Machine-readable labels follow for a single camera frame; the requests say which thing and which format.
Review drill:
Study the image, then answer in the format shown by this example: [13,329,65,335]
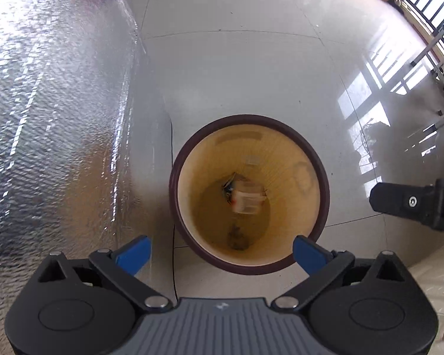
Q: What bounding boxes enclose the red brown snack wrapper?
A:
[222,172,267,215]

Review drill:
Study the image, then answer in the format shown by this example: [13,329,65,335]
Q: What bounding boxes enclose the yellow wastebasket dark rim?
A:
[169,114,330,276]

